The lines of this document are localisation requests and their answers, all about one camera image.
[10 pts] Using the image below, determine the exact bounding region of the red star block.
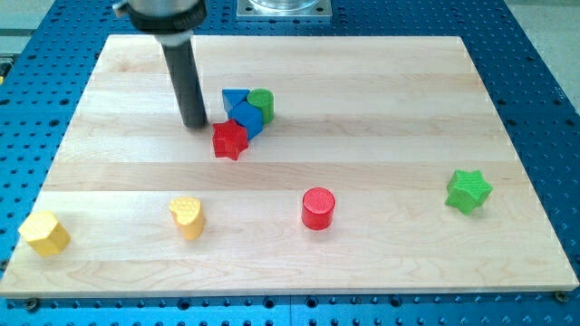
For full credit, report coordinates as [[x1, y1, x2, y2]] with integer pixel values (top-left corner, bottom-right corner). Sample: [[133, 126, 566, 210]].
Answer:
[[212, 119, 248, 160]]

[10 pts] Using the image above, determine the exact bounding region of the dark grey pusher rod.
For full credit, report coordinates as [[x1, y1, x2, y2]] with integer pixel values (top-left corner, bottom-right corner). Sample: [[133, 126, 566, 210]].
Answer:
[[155, 30, 207, 129]]

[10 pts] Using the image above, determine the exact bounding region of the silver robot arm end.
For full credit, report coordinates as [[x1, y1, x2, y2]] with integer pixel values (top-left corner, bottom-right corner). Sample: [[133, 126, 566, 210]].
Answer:
[[111, 0, 208, 34]]

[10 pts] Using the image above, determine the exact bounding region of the green star block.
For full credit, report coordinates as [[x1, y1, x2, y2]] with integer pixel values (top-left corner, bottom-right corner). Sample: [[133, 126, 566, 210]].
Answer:
[[445, 169, 493, 215]]

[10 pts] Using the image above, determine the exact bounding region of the light wooden board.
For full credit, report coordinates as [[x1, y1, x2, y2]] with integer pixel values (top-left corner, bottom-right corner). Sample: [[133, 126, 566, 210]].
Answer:
[[1, 34, 578, 298]]

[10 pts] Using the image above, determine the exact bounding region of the red cylinder block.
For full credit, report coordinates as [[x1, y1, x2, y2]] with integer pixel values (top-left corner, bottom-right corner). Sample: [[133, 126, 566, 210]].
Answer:
[[301, 187, 335, 231]]

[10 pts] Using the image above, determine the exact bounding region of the blue cube block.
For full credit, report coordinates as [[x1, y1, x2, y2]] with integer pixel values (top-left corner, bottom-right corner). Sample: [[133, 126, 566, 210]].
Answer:
[[227, 101, 263, 140]]

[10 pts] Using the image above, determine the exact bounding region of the green cylinder block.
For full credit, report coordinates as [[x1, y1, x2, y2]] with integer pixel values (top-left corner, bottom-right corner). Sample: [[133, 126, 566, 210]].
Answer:
[[246, 89, 275, 124]]

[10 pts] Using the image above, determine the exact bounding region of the blue triangle block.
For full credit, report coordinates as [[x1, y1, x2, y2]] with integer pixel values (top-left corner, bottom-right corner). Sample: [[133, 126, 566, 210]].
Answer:
[[221, 89, 250, 112]]

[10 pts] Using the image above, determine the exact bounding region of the yellow heart block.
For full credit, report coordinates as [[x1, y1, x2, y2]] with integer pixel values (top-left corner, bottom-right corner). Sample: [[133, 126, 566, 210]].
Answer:
[[169, 197, 206, 241]]

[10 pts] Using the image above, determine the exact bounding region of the yellow hexagon block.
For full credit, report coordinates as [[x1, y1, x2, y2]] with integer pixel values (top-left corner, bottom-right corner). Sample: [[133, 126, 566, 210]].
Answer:
[[18, 211, 71, 257]]

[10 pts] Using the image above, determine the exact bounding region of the blue perforated table plate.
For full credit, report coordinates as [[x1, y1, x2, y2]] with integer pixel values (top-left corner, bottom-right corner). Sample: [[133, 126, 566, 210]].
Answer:
[[1, 1, 579, 325]]

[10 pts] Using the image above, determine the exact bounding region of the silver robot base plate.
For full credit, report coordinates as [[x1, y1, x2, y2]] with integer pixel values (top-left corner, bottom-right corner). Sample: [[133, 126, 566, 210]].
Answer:
[[237, 0, 333, 19]]

